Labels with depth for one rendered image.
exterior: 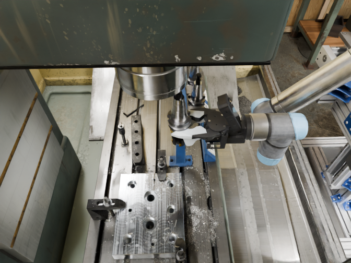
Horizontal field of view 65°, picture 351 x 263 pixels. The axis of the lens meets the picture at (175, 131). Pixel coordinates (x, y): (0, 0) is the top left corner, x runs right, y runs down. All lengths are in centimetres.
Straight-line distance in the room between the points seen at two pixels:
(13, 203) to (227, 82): 130
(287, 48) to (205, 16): 323
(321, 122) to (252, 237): 178
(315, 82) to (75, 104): 151
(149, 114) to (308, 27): 259
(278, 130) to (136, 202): 54
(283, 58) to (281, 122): 270
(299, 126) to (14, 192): 83
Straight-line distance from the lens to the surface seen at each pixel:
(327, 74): 88
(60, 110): 196
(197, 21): 41
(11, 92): 94
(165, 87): 55
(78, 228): 143
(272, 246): 129
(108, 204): 100
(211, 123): 73
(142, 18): 41
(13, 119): 94
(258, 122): 75
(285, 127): 78
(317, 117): 287
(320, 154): 228
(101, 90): 176
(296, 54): 358
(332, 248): 129
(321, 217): 133
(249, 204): 131
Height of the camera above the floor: 190
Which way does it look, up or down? 51 degrees down
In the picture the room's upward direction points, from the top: straight up
